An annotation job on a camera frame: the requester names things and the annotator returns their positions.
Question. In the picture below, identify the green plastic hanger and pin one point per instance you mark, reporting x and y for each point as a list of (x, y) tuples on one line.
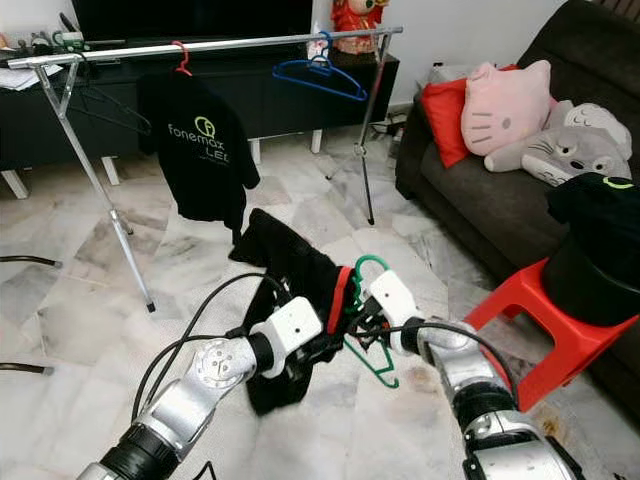
[(372, 258)]

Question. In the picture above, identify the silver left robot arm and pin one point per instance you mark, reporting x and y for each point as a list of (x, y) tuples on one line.
[(190, 400)]

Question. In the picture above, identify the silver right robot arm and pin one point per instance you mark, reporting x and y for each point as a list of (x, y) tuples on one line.
[(480, 380)]

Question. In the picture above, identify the blue plastic hanger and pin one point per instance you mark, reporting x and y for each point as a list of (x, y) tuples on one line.
[(318, 66)]

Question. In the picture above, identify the red plastic hanger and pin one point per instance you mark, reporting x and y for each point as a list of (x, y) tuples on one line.
[(184, 70)]

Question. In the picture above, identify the red plastic stool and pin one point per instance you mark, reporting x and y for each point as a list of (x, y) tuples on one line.
[(525, 295)]

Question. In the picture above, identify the dark grey fabric sofa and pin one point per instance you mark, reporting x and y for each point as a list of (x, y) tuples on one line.
[(480, 205)]

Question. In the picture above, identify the black fonemax printed t-shirt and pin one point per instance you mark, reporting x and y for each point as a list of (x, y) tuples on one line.
[(200, 170)]

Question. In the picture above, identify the black round bucket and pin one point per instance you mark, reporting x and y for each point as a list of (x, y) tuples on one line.
[(590, 290)]

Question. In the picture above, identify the red cushion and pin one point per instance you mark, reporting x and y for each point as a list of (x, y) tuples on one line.
[(445, 115)]

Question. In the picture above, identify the black television cabinet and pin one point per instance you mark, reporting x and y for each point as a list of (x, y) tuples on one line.
[(290, 112)]

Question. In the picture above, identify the pink cat face pillow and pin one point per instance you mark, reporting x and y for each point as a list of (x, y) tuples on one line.
[(505, 105)]

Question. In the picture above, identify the white lace covered table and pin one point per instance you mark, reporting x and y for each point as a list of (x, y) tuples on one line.
[(445, 73)]

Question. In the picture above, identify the grey plush open eyes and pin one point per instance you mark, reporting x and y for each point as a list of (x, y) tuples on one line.
[(575, 155)]

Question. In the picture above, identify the red fortune god figurine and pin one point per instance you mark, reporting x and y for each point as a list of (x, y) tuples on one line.
[(355, 22)]

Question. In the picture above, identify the grey plush closed eyes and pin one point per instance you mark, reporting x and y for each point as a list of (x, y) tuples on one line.
[(595, 115)]

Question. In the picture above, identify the silver metal clothes rack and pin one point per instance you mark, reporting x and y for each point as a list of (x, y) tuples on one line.
[(240, 43)]

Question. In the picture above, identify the black flat television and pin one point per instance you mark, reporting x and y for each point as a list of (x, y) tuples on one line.
[(190, 18)]

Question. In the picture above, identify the white paper sheets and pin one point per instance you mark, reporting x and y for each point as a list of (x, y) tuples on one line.
[(30, 78)]

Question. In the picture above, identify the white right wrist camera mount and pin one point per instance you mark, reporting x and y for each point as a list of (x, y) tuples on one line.
[(395, 298)]

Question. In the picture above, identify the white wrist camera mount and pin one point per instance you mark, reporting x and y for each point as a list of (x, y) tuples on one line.
[(395, 298), (292, 325)]

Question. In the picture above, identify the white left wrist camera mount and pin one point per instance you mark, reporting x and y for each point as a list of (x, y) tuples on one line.
[(292, 325)]

